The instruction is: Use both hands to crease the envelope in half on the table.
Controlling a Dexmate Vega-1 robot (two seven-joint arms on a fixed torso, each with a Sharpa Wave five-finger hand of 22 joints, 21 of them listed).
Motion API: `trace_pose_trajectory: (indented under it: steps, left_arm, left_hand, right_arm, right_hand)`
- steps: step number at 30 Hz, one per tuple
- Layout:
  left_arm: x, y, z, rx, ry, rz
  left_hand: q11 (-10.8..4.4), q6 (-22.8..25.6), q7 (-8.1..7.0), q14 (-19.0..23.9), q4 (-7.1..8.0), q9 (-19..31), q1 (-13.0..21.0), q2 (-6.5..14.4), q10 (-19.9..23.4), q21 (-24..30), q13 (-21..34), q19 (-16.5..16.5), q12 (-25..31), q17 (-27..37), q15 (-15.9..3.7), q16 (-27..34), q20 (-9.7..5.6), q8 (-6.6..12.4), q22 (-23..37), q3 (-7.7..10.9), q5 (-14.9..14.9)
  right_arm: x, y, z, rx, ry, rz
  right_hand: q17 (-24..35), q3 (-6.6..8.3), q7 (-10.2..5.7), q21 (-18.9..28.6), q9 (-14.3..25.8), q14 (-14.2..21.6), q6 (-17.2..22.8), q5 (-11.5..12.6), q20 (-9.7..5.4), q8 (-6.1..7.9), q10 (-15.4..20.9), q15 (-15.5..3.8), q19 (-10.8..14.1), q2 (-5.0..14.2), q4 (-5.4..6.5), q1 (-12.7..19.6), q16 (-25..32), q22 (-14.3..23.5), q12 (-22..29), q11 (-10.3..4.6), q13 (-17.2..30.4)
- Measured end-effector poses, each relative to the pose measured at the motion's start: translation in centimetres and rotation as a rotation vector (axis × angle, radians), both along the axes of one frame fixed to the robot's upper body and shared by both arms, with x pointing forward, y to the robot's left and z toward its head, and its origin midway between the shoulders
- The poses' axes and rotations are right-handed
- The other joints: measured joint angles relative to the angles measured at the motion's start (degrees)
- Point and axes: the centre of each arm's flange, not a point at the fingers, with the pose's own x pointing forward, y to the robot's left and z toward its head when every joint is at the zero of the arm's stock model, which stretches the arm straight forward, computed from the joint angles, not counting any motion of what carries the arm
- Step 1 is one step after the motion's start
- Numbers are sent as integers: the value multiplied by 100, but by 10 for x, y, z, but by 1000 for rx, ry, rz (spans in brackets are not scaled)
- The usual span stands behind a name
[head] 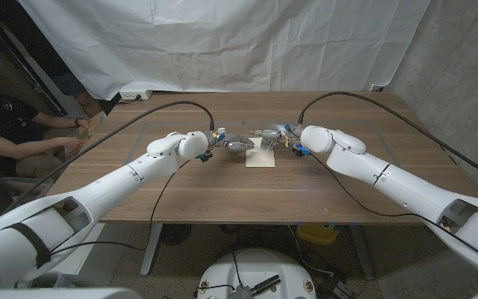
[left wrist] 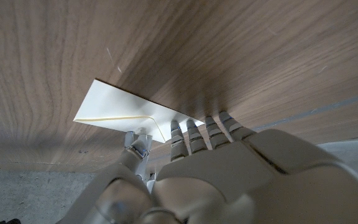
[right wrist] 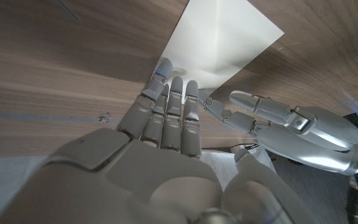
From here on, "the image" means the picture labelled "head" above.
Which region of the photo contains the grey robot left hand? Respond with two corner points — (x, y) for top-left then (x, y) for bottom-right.
(207, 132), (256, 153)

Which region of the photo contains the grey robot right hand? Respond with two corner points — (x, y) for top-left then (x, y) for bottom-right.
(250, 123), (305, 152)

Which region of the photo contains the cream paper envelope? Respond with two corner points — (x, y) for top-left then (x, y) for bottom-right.
(245, 136), (276, 169)

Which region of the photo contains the printed cardboard box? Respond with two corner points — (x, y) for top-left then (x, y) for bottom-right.
(72, 111), (107, 140)

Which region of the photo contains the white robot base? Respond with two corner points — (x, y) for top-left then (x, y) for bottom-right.
(197, 248), (318, 299)

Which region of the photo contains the white backdrop sheet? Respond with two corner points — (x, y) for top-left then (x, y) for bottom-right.
(17, 0), (431, 100)

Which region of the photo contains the black round floor object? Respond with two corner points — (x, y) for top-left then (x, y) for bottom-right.
(159, 223), (193, 247)

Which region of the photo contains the yellow plastic object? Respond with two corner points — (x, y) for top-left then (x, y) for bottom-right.
(295, 223), (339, 246)

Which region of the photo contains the white power strip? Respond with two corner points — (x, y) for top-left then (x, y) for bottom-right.
(118, 89), (154, 101)

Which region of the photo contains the white table leg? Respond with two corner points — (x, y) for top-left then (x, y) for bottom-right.
(139, 223), (163, 277)
(349, 226), (376, 280)

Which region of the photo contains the standing person in blue shorts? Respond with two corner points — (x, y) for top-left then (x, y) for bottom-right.
(22, 24), (122, 119)

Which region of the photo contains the grey floor power strip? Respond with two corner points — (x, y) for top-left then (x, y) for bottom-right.
(332, 280), (354, 299)

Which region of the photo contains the clear plastic storage bin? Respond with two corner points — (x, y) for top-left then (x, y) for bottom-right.
(0, 176), (56, 199)

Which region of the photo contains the white robot torso cover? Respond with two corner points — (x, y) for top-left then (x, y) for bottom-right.
(0, 287), (143, 299)

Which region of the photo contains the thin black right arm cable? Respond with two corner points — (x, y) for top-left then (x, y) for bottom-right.
(311, 154), (478, 261)

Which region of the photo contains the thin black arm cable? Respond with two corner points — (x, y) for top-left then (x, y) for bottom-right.
(50, 159), (191, 255)
(311, 154), (478, 261)

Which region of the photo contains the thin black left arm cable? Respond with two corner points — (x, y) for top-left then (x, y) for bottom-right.
(50, 159), (191, 255)

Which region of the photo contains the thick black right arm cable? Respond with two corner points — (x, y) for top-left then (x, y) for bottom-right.
(297, 91), (478, 187)

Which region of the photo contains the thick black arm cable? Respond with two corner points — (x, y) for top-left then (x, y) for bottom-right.
(2, 100), (216, 213)
(297, 91), (478, 187)

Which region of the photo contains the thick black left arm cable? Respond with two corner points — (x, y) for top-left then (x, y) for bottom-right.
(2, 100), (216, 213)

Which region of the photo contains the black diagonal frame pole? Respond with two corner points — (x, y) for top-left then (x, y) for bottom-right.
(0, 18), (68, 115)

